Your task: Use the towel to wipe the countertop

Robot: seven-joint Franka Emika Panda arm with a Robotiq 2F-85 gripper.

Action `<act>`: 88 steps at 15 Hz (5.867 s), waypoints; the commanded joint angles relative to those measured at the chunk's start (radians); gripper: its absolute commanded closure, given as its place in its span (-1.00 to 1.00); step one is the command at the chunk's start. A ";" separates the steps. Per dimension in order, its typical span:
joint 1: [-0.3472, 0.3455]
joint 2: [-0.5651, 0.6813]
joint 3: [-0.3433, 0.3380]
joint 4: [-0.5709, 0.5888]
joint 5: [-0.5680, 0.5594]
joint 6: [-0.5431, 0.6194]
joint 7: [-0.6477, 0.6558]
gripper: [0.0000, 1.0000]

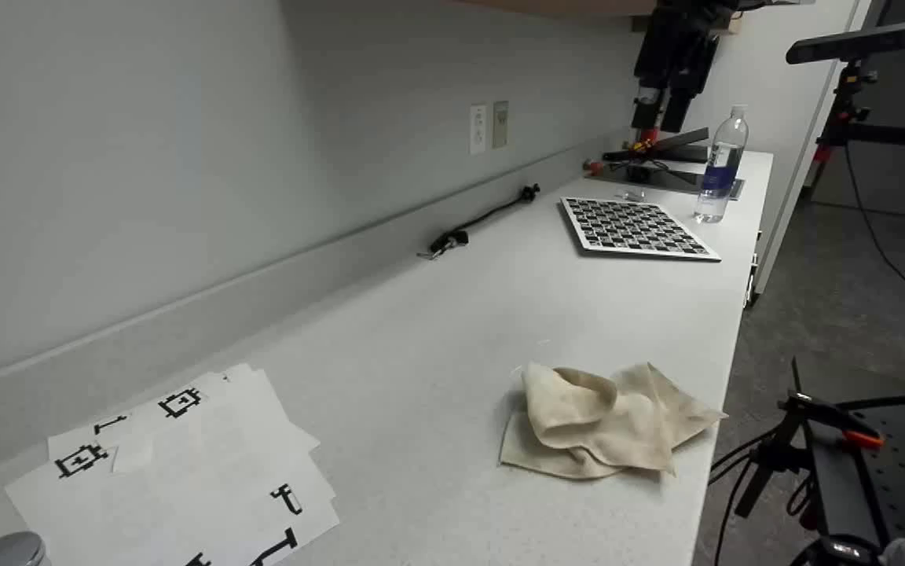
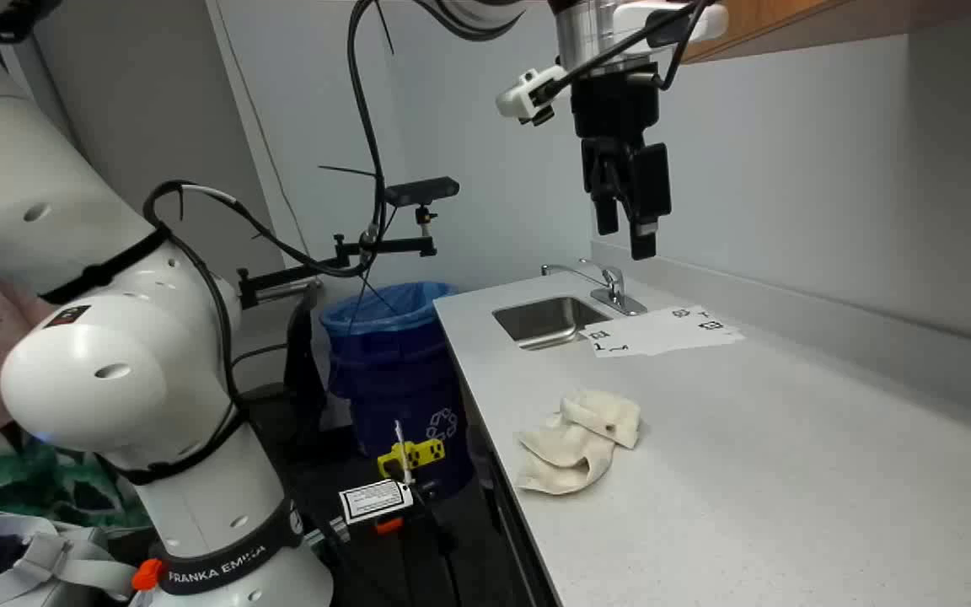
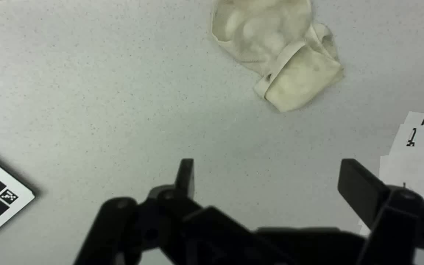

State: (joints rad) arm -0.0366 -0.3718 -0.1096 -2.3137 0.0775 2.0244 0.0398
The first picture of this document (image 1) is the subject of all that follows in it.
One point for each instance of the white printed paper sheet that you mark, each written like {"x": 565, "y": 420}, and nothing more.
{"x": 221, "y": 404}
{"x": 244, "y": 504}
{"x": 86, "y": 513}

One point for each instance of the black camera tripod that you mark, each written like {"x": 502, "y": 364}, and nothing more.
{"x": 849, "y": 116}

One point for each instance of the clear plastic water bottle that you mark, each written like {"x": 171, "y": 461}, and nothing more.
{"x": 723, "y": 167}

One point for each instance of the white wall outlet plate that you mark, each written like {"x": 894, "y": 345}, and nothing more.
{"x": 478, "y": 126}

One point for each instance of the black camera boom stand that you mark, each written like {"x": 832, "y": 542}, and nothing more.
{"x": 802, "y": 420}

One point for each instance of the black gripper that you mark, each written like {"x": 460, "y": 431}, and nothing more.
{"x": 677, "y": 48}

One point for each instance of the black white checkerboard board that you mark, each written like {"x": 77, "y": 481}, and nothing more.
{"x": 637, "y": 225}

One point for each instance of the beige wall switch plate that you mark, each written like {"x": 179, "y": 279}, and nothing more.
{"x": 502, "y": 123}

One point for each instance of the black stereo camera bar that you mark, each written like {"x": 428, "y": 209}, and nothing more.
{"x": 861, "y": 38}

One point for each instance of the cream cloth towel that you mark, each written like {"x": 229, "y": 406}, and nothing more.
{"x": 598, "y": 420}

